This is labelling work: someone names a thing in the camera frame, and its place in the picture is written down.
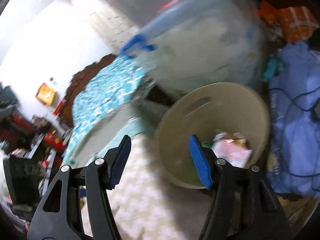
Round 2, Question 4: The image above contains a beige trash bin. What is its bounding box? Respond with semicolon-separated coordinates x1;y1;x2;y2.
154;82;271;190

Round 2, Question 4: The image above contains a blue clothing pile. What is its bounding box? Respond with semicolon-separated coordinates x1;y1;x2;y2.
267;41;319;198

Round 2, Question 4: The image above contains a teal patterned quilt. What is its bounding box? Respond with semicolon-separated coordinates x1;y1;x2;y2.
62;56;146;165

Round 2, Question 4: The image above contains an orange box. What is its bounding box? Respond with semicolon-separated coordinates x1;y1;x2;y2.
258;1;319;43

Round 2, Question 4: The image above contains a clear bin blue handle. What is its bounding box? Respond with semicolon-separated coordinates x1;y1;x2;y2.
119;0;266;98

